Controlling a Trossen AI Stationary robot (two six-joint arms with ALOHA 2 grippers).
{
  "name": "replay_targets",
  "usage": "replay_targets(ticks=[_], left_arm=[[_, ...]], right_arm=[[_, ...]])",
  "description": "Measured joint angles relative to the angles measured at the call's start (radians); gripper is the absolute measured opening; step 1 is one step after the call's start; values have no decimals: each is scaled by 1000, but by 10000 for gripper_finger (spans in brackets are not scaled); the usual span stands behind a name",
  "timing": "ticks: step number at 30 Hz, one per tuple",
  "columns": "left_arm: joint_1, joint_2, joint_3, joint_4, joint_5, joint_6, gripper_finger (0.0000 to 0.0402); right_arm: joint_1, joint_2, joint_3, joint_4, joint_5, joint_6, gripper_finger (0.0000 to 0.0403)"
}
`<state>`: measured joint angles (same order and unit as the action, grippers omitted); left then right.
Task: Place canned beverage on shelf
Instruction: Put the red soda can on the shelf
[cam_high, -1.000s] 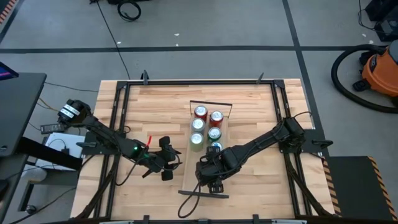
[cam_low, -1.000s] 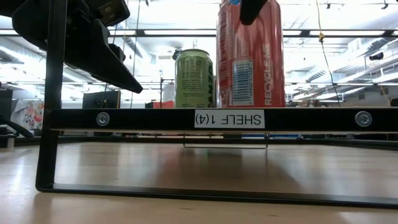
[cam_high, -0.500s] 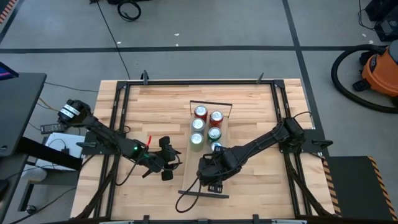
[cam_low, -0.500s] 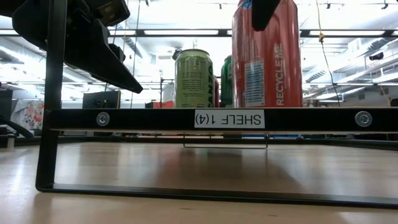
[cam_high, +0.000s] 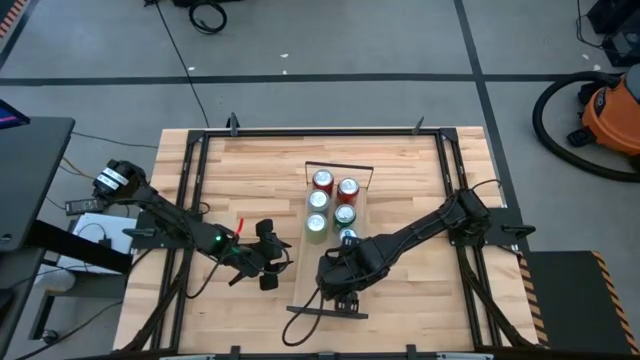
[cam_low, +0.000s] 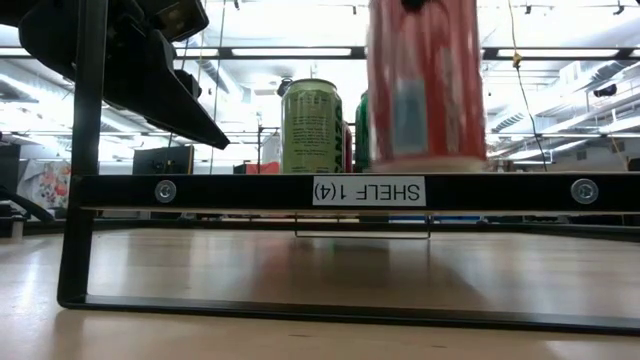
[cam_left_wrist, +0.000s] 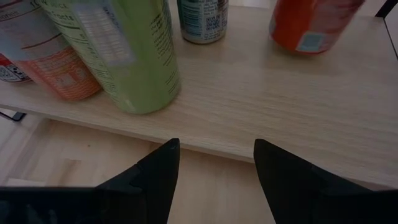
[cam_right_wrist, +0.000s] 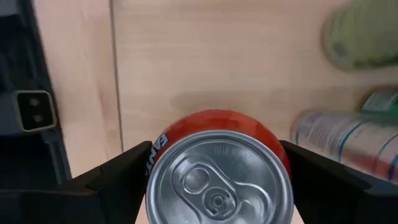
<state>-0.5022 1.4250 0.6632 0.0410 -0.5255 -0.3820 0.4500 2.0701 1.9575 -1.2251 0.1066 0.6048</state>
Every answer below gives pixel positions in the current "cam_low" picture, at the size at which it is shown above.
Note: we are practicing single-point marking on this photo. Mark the black curved tube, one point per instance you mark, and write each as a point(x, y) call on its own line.
point(30, 205)

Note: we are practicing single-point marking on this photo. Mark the silver beverage can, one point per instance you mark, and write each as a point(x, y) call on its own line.
point(272, 150)

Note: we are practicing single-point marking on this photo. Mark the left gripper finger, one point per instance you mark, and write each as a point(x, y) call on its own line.
point(155, 95)
point(191, 82)

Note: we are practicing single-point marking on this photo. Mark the black dome camera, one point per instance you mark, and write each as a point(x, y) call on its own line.
point(281, 87)

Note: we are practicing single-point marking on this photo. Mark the floral patterned cloth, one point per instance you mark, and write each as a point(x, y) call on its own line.
point(52, 185)

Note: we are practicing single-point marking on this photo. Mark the black table rail frame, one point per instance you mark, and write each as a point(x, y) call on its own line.
point(550, 229)

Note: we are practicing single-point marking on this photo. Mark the dark red beverage can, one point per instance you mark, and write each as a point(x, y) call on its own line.
point(347, 150)

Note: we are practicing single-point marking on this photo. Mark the light green beverage can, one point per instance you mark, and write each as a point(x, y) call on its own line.
point(311, 130)

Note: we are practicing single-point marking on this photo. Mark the black cabinet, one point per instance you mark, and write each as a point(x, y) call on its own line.
point(9, 165)

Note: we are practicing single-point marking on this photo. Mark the orange box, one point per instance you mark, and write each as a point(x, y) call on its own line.
point(262, 168)

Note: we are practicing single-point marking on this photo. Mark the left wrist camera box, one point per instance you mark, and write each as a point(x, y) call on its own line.
point(180, 17)

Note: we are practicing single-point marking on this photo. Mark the black overhead rail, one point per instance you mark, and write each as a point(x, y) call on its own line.
point(300, 52)

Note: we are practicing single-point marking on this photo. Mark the black monitor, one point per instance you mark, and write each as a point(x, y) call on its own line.
point(162, 160)

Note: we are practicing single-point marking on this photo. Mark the dark green beverage can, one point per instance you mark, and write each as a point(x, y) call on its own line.
point(362, 135)

